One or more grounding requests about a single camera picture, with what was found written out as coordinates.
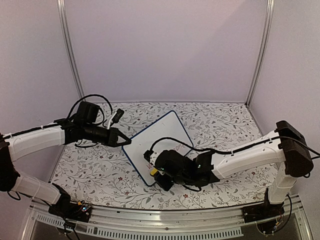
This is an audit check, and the yellow whiteboard eraser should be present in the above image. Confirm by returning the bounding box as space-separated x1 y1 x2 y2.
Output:
150 168 158 176

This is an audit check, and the blue framed whiteboard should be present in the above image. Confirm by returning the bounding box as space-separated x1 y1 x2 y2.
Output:
121 110 194 187

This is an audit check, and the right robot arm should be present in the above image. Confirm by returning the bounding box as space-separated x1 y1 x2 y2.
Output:
143 120 319 218

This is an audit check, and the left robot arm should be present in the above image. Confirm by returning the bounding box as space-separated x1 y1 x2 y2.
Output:
0 95 131 217

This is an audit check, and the floral tablecloth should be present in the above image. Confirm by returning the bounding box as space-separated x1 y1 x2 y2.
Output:
51 102 278 210

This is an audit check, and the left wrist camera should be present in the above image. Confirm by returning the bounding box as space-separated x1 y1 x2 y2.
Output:
106 108 125 129

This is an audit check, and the aluminium front rail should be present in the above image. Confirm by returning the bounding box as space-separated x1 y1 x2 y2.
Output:
21 195 316 240

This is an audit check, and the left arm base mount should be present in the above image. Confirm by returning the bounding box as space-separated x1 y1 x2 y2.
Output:
48 198 93 223

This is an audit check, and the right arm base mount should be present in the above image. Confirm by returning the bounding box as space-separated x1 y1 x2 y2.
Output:
241 201 285 223

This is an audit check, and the left metal frame post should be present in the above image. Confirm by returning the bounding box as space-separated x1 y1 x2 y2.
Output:
56 0 85 98

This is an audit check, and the metal frame post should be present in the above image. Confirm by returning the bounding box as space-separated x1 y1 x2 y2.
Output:
245 0 275 108
56 0 85 98

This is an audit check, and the right metal frame post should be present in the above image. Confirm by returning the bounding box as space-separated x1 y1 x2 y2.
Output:
245 0 275 108

